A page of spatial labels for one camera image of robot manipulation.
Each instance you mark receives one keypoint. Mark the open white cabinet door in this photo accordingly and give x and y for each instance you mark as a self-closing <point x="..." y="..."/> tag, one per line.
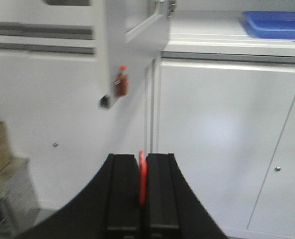
<point x="132" y="33"/>

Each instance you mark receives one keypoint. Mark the red plastic spoon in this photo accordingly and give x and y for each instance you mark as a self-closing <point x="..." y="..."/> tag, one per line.
<point x="143" y="168"/>

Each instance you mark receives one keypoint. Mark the white cabinet with shelves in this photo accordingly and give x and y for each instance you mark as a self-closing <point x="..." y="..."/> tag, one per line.
<point x="225" y="107"/>

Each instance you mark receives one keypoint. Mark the metal box on floor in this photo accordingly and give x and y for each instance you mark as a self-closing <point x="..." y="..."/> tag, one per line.
<point x="18" y="200"/>

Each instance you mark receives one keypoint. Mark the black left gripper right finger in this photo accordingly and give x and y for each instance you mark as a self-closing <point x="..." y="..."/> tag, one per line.
<point x="173" y="210"/>

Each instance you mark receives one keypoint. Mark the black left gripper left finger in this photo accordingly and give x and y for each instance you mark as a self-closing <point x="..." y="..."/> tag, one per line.
<point x="107" y="208"/>

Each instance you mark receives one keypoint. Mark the blue plastic tray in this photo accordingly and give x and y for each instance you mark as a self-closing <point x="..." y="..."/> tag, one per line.
<point x="271" y="24"/>

